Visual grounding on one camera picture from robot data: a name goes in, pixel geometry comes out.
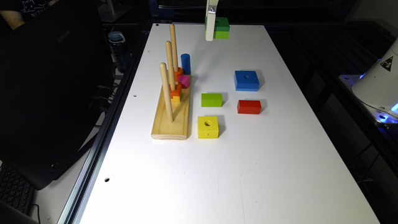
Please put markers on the orange block on middle peg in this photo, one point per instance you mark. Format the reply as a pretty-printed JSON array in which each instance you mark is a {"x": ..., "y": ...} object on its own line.
[{"x": 176, "y": 92}]

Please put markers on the front wooden peg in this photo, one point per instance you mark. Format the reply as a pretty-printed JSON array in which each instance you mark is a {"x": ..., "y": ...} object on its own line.
[{"x": 166, "y": 91}]

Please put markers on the yellow block under orange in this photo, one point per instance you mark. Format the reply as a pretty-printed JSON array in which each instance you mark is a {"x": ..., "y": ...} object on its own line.
[{"x": 175, "y": 99}]

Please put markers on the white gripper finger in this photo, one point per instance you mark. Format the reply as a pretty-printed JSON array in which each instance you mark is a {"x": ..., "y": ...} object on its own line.
[{"x": 211, "y": 9}]

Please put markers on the dark water bottle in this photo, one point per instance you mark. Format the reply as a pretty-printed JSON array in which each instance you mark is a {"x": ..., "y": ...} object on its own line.
[{"x": 119, "y": 49}]

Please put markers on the light green rectangular block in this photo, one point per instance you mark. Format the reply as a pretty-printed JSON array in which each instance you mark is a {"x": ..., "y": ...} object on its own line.
[{"x": 211, "y": 100}]

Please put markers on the blue cylinder block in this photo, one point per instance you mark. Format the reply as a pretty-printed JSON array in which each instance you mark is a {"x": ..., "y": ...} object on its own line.
[{"x": 186, "y": 64}]

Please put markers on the black Samsung monitor back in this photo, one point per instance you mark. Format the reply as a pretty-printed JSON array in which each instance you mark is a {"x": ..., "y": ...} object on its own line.
[{"x": 56, "y": 77}]

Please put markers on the wooden peg board base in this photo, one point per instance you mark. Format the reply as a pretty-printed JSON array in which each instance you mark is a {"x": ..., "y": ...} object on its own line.
[{"x": 162, "y": 129}]

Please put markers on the wooden peg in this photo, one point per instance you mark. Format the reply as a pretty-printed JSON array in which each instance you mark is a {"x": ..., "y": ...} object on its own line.
[
  {"x": 174, "y": 46},
  {"x": 166, "y": 91},
  {"x": 168, "y": 47}
]

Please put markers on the black keyboard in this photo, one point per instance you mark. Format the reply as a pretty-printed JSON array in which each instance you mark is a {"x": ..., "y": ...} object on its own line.
[{"x": 15, "y": 190}]

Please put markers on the middle wooden peg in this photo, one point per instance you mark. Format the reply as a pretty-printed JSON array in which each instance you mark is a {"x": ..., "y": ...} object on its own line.
[{"x": 168, "y": 47}]

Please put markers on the blue square block with hole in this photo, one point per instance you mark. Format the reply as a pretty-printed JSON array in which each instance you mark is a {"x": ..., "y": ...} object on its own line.
[{"x": 246, "y": 81}]

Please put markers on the magenta cylinder block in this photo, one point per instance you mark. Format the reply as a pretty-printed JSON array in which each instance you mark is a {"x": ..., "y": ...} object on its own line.
[{"x": 184, "y": 81}]

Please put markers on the yellow square block with hole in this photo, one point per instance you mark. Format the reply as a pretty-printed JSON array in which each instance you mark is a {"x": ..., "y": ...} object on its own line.
[{"x": 208, "y": 127}]

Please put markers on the back wooden peg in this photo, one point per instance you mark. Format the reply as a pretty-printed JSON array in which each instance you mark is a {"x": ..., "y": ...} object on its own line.
[{"x": 174, "y": 46}]

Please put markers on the red rectangular block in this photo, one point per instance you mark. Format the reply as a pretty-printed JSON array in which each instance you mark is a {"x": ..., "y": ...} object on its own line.
[{"x": 249, "y": 107}]

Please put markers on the dark green square block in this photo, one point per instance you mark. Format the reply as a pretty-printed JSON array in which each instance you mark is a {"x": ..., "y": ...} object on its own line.
[{"x": 221, "y": 28}]

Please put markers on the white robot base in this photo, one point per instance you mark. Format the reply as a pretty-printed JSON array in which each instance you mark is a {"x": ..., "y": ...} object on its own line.
[{"x": 377, "y": 88}]

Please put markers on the person forearm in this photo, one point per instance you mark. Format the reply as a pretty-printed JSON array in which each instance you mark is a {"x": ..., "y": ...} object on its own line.
[{"x": 13, "y": 18}]

